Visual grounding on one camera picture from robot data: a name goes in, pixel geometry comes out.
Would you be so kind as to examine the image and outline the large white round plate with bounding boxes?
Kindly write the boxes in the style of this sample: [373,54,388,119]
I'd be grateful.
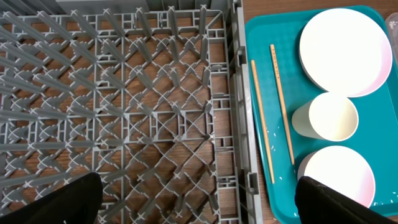
[298,8,393,98]

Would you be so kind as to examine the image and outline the grey plastic dish rack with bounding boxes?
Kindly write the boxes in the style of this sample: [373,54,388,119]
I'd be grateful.
[1,0,263,223]

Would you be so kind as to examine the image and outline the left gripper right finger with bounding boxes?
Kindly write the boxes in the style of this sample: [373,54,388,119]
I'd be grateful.
[295,176,395,224]

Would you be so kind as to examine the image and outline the right wooden chopstick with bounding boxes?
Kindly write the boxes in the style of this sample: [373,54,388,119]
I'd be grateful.
[270,44,295,165]

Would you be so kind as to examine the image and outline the small white bowl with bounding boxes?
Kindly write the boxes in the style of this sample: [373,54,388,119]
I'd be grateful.
[297,146,376,208]

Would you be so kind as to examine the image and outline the left wooden chopstick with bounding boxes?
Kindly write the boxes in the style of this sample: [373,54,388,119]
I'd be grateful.
[251,60,275,184]

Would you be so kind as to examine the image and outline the wooden chopstick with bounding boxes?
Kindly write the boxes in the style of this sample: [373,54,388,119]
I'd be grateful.
[270,44,295,165]
[251,60,275,184]

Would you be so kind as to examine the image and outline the clear plastic bin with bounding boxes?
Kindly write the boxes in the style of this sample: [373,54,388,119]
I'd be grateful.
[385,12,398,63]

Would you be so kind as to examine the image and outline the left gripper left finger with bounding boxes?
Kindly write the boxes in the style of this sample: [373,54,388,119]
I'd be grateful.
[1,172,103,224]

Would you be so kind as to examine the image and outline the teal plastic serving tray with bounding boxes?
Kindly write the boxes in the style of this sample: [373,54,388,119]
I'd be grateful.
[245,10,397,223]

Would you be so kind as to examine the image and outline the white plastic cup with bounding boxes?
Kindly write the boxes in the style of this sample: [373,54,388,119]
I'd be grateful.
[292,92,359,142]

